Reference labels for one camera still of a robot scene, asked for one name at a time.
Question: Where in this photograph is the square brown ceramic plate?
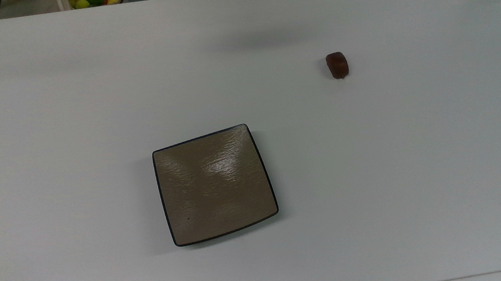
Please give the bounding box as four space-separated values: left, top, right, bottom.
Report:
150 121 282 249

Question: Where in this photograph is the small brown round food item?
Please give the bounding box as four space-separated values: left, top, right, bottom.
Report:
325 51 351 81

